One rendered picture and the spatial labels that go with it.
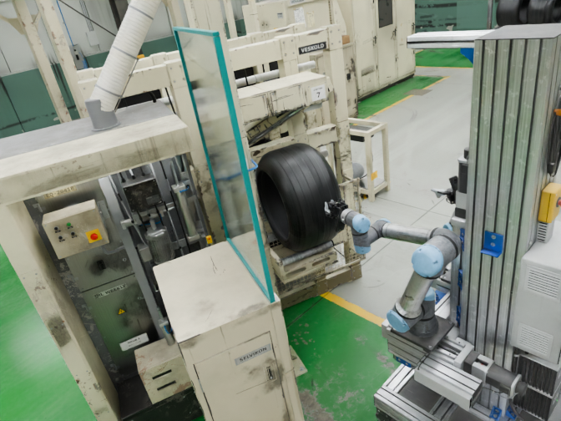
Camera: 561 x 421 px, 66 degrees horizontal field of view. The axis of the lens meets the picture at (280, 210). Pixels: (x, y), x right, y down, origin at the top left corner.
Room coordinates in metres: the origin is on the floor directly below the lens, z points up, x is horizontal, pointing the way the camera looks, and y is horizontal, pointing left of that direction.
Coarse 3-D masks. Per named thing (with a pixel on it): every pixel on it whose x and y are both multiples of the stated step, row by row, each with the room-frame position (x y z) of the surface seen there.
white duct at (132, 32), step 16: (144, 0) 2.27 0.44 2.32; (160, 0) 2.32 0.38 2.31; (128, 16) 2.26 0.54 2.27; (144, 16) 2.26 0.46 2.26; (128, 32) 2.23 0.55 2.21; (144, 32) 2.27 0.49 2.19; (112, 48) 2.24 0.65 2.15; (128, 48) 2.22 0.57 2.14; (112, 64) 2.20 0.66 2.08; (128, 64) 2.22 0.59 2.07; (112, 80) 2.19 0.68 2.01; (96, 96) 2.17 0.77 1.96; (112, 96) 2.18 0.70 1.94
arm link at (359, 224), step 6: (348, 216) 1.72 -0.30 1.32; (354, 216) 1.69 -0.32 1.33; (360, 216) 1.67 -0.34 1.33; (348, 222) 1.71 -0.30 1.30; (354, 222) 1.66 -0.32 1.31; (360, 222) 1.64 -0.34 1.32; (366, 222) 1.65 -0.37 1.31; (354, 228) 1.66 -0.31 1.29; (360, 228) 1.64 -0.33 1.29; (366, 228) 1.65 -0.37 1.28; (354, 234) 1.67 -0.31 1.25; (360, 234) 1.66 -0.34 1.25
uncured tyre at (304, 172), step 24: (264, 168) 2.24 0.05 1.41; (288, 168) 2.09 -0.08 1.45; (312, 168) 2.09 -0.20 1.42; (264, 192) 2.47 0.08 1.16; (288, 192) 2.01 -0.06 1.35; (312, 192) 2.00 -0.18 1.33; (336, 192) 2.04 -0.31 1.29; (288, 216) 2.00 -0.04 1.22; (312, 216) 1.96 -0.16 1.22; (288, 240) 2.05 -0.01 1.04; (312, 240) 1.98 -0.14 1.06
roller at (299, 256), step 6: (318, 246) 2.12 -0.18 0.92; (324, 246) 2.12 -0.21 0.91; (330, 246) 2.14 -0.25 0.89; (300, 252) 2.09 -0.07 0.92; (306, 252) 2.09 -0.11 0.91; (312, 252) 2.10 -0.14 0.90; (282, 258) 2.06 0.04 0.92; (288, 258) 2.06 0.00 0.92; (294, 258) 2.06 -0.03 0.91; (300, 258) 2.07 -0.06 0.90; (288, 264) 2.05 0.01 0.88
